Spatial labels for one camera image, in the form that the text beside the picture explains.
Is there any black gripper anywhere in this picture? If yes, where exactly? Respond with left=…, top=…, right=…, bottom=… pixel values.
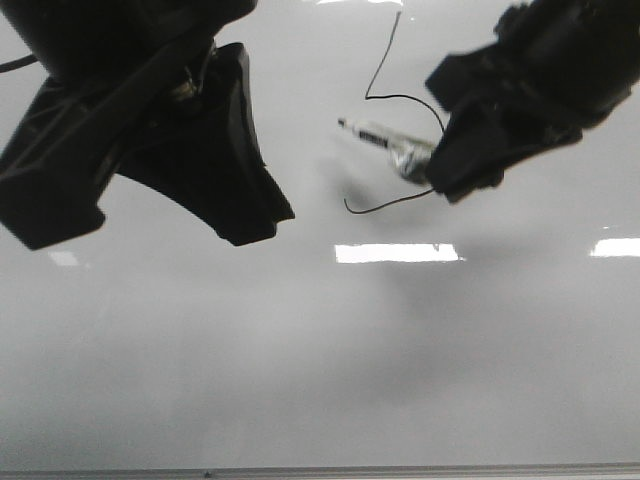
left=425, top=1, right=639, bottom=203
left=1, top=0, right=257, bottom=250

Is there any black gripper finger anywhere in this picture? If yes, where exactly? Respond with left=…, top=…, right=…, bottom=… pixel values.
left=119, top=43, right=295, bottom=246

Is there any whiteboard marker pen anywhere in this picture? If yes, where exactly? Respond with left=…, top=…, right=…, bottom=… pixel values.
left=337, top=117, right=435, bottom=185

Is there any grey aluminium whiteboard frame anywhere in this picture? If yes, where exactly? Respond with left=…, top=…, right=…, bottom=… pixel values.
left=1, top=462, right=639, bottom=479

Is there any white whiteboard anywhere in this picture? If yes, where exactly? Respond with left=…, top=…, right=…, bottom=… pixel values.
left=1, top=1, right=639, bottom=470

